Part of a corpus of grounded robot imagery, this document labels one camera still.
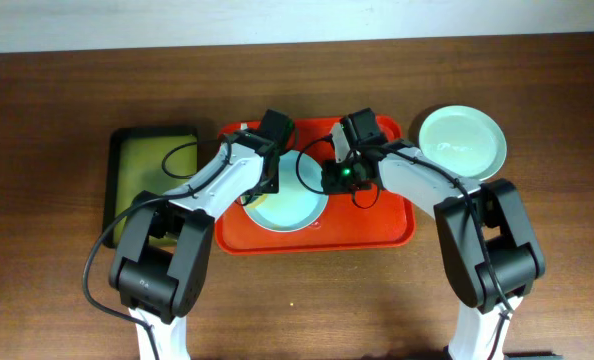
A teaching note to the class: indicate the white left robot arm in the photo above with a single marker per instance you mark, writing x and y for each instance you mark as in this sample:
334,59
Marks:
160,264

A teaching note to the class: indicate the black tray with green water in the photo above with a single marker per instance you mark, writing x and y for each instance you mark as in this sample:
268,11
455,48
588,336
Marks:
150,158

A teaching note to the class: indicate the red plastic tray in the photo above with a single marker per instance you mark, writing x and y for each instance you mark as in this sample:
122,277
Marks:
370,220

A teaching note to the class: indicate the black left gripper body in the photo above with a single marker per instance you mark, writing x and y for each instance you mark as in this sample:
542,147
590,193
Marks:
270,185

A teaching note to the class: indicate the green plate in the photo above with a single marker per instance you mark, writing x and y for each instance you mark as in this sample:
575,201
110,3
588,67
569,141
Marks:
464,140

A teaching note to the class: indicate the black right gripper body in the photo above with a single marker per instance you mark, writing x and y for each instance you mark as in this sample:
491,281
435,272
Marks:
340,178

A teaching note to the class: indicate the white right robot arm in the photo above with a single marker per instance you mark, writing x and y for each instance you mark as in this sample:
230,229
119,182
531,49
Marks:
490,253

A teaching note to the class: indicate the light blue plate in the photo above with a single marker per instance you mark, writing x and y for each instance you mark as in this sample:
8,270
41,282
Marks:
298,203

